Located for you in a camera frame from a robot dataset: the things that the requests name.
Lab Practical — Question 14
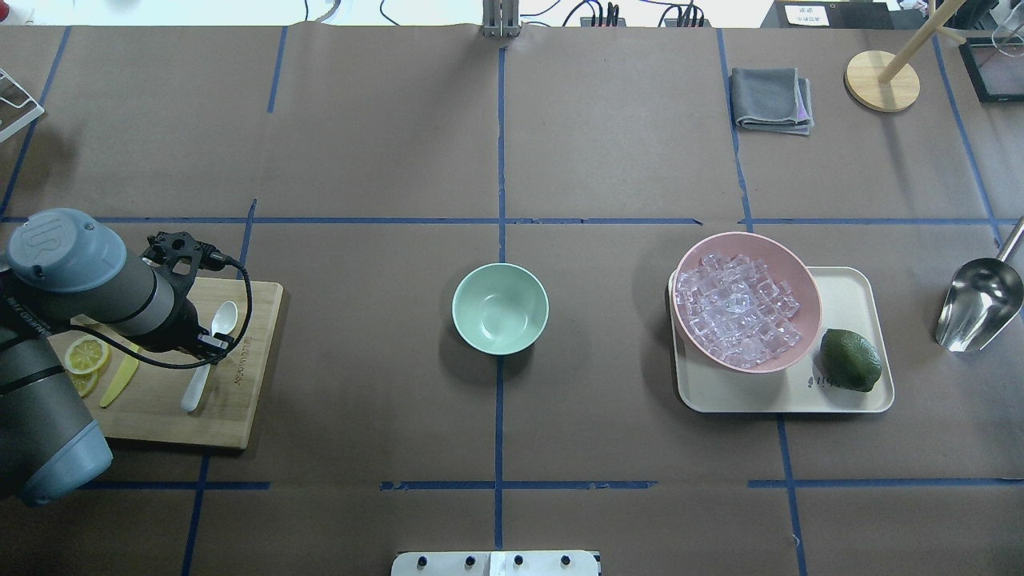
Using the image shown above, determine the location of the steel ice scoop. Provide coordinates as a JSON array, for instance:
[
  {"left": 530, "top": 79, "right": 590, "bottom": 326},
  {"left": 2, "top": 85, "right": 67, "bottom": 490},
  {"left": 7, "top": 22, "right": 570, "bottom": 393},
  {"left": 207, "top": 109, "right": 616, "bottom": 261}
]
[{"left": 934, "top": 218, "right": 1023, "bottom": 353}]

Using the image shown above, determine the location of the green lime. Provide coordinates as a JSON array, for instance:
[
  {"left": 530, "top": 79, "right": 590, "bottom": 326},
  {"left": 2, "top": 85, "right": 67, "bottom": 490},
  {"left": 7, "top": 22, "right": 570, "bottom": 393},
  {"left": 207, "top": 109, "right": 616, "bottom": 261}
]
[{"left": 819, "top": 328, "right": 884, "bottom": 393}]

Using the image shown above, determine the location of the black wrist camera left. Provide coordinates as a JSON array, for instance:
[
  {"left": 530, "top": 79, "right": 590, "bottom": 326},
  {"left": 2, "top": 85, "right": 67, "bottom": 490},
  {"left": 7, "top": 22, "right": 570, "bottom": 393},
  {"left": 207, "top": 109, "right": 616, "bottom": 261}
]
[{"left": 142, "top": 232, "right": 234, "bottom": 278}]

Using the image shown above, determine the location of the wooden mug tree stand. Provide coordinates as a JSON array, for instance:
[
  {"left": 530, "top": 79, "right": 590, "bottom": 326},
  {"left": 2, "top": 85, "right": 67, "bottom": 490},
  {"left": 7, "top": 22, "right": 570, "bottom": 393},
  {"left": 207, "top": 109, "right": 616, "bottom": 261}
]
[{"left": 842, "top": 1, "right": 966, "bottom": 113}]

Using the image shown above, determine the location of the metal tray with glasses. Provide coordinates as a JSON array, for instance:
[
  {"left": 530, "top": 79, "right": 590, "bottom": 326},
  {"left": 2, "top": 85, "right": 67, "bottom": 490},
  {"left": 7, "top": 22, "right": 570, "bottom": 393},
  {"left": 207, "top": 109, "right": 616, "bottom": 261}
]
[{"left": 958, "top": 35, "right": 1023, "bottom": 102}]

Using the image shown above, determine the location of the grey folded cloth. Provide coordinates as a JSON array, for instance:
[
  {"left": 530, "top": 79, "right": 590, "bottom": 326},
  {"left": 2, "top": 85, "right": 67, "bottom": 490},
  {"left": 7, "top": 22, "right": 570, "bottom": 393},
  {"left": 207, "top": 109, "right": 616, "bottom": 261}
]
[{"left": 729, "top": 68, "right": 814, "bottom": 136}]

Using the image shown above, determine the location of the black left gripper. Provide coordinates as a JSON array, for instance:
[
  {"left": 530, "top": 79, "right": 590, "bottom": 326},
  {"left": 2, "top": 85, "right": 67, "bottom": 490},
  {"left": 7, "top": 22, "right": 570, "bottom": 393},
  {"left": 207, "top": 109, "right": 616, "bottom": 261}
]
[{"left": 151, "top": 298, "right": 234, "bottom": 358}]

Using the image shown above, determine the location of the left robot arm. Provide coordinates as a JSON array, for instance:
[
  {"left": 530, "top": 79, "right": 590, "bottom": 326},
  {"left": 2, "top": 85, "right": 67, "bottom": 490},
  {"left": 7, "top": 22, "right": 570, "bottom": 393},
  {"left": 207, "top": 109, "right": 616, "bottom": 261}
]
[{"left": 1, "top": 208, "right": 240, "bottom": 506}]

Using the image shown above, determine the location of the aluminium frame post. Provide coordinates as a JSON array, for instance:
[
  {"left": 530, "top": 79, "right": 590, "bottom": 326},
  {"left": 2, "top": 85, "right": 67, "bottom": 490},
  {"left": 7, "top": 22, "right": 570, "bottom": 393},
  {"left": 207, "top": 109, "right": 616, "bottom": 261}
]
[{"left": 482, "top": 0, "right": 522, "bottom": 38}]

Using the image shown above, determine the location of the pink bowl of ice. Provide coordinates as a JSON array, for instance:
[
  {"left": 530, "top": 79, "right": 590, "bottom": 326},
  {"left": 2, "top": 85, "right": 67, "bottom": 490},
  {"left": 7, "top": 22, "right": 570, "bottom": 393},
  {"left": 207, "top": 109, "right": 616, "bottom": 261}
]
[{"left": 668, "top": 232, "right": 822, "bottom": 374}]

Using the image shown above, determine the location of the wooden cutting board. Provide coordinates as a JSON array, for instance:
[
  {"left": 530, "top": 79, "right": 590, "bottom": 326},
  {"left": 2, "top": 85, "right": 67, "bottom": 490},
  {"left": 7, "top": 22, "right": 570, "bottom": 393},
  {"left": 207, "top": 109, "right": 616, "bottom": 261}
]
[{"left": 48, "top": 274, "right": 285, "bottom": 450}]

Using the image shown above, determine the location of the yellow plastic knife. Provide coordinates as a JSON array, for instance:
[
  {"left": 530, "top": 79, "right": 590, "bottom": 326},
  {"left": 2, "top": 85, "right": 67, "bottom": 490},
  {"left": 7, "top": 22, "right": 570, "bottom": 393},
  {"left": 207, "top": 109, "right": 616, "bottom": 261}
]
[{"left": 98, "top": 344, "right": 140, "bottom": 409}]

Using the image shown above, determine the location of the beige plastic tray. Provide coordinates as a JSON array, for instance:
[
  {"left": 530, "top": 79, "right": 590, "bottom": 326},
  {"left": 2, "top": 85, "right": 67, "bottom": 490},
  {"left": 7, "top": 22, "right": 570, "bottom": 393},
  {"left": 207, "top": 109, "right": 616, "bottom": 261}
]
[{"left": 668, "top": 266, "right": 895, "bottom": 414}]

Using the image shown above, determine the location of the white plastic spoon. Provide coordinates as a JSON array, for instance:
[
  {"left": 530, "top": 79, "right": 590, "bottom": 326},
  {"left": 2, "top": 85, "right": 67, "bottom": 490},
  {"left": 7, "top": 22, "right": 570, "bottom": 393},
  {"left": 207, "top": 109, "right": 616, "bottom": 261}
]
[{"left": 180, "top": 301, "right": 239, "bottom": 414}]

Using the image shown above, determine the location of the green ceramic bowl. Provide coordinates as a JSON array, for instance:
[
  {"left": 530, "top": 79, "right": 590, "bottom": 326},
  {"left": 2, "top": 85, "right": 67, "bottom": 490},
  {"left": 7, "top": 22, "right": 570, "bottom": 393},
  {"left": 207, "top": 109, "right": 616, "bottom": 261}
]
[{"left": 451, "top": 263, "right": 550, "bottom": 356}]

